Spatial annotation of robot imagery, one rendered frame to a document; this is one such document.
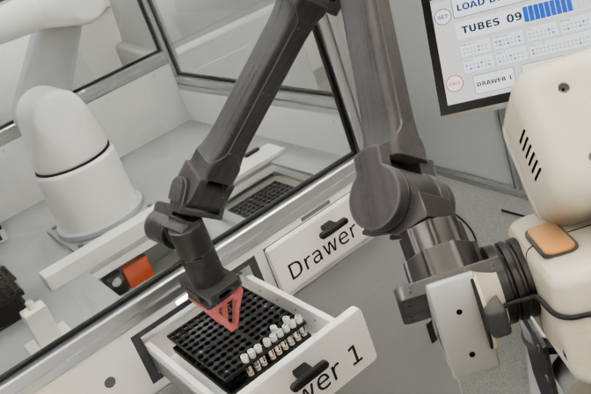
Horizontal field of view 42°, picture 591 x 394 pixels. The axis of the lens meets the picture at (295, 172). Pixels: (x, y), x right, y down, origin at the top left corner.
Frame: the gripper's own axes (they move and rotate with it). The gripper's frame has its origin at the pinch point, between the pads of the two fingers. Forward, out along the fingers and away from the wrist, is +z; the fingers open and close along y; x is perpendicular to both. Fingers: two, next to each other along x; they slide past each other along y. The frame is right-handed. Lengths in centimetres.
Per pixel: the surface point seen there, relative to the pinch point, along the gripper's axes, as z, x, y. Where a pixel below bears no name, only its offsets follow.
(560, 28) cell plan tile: -8, -102, 7
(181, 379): 10.3, 8.9, 8.8
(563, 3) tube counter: -12, -105, 8
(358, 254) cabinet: 21, -42, 22
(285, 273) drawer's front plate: 12.3, -22.5, 20.2
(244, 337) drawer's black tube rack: 8.1, -3.5, 4.9
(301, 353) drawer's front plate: 5.0, -5.2, -11.6
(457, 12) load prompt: -15, -92, 27
